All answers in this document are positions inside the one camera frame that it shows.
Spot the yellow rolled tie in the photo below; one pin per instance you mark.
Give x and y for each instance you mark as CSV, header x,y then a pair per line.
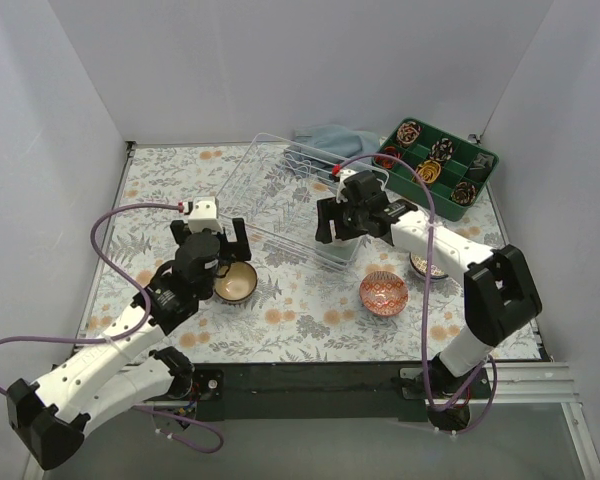
x,y
429,171

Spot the black glazed bowl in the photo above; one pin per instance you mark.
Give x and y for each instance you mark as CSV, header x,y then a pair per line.
x,y
235,283

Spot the blue white zigzag bowl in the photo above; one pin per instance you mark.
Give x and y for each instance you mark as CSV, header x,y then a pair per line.
x,y
383,293

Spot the red black rolled tie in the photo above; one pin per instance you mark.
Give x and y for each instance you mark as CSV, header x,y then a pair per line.
x,y
387,157

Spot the brown patterned rolled tie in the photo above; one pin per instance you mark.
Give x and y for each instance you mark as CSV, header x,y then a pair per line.
x,y
407,133

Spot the light blue cloth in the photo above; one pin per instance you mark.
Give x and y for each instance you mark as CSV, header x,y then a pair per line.
x,y
327,142

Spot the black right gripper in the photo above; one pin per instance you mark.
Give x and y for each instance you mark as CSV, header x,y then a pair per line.
x,y
338,220

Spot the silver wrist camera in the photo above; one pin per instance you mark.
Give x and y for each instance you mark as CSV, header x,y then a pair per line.
x,y
339,175
201,213

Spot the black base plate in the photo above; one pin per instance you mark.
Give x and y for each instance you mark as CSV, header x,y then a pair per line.
x,y
221,392

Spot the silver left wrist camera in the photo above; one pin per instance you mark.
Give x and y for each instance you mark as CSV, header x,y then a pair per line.
x,y
201,213

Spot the black white rolled tie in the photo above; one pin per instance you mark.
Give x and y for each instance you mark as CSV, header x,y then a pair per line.
x,y
442,150

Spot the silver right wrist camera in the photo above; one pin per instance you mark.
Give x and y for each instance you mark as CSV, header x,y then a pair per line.
x,y
339,175

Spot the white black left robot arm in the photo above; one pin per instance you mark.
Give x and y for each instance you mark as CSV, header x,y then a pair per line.
x,y
53,414

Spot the green compartment tray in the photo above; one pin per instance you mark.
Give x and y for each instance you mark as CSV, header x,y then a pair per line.
x,y
404,181

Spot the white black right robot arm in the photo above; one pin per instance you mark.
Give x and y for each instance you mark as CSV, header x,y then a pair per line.
x,y
500,295

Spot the grey folded cloth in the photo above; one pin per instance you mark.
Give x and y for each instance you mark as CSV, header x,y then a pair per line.
x,y
481,167

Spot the dark floral rolled tie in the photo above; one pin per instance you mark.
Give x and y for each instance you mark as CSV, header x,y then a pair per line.
x,y
464,193

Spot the white wire dish rack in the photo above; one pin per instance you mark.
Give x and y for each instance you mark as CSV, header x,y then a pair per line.
x,y
274,188

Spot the pale green bowl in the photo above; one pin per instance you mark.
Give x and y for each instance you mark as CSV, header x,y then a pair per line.
x,y
338,251

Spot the brown floral pattern bowl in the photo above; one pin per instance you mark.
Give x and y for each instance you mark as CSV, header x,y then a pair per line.
x,y
420,265

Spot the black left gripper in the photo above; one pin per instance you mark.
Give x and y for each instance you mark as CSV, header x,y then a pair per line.
x,y
230,245

